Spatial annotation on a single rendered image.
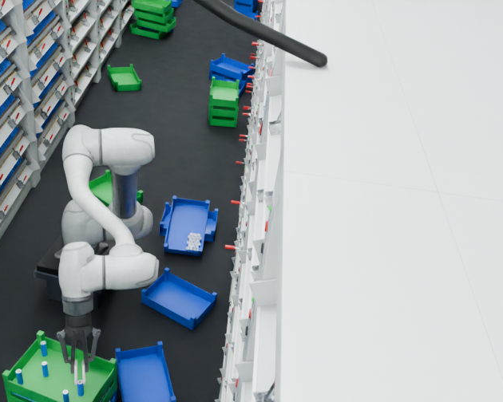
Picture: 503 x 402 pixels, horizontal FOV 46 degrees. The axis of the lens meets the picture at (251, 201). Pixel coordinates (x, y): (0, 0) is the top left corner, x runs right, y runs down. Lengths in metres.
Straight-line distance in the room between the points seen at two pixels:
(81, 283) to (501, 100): 1.23
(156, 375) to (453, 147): 1.98
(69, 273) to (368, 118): 1.12
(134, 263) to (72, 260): 0.18
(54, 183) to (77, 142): 1.53
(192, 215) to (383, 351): 2.74
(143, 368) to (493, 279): 2.13
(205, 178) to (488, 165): 2.96
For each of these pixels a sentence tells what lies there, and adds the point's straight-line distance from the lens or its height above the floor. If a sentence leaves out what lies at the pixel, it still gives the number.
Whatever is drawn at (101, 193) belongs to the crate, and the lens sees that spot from 3.56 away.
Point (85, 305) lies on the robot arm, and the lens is 1.83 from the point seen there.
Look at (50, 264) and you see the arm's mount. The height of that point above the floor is 0.23.
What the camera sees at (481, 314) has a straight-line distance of 0.64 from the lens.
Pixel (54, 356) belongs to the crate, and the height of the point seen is 0.40.
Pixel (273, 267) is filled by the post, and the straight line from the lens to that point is 0.85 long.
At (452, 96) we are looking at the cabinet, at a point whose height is 1.74.
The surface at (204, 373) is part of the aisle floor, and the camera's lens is 2.67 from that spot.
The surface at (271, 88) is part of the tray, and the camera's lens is 1.46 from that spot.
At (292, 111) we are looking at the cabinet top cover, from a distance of 0.89.
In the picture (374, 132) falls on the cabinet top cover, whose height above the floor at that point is 1.74.
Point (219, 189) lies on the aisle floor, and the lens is 3.65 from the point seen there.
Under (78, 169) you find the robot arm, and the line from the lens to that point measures 2.08.
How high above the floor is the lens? 2.15
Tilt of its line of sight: 37 degrees down
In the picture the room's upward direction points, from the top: 9 degrees clockwise
